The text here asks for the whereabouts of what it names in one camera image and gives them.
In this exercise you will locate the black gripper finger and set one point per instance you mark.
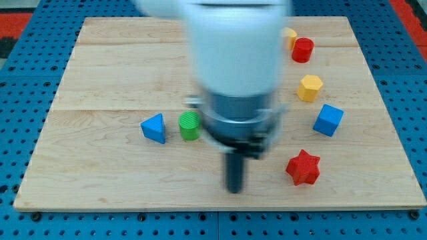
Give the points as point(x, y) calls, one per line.
point(234, 172)

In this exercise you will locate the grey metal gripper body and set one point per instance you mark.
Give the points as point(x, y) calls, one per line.
point(249, 125)

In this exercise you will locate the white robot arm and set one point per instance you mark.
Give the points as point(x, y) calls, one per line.
point(237, 57)

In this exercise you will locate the yellow block behind arm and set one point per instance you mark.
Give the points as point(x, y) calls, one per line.
point(289, 37)

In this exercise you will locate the red star block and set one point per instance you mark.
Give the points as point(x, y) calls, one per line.
point(303, 168)

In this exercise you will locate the blue cube block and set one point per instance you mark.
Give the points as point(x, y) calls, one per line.
point(328, 120)

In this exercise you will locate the green cylinder block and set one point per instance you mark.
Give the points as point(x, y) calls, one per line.
point(189, 123)

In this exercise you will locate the yellow hexagon block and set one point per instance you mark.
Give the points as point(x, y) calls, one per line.
point(309, 88)

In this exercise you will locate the blue triangle block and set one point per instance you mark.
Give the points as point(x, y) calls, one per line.
point(154, 128)

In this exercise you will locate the red cylinder block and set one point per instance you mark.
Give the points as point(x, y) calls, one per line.
point(302, 50)

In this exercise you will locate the wooden board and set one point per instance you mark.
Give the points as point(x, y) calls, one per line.
point(91, 155)

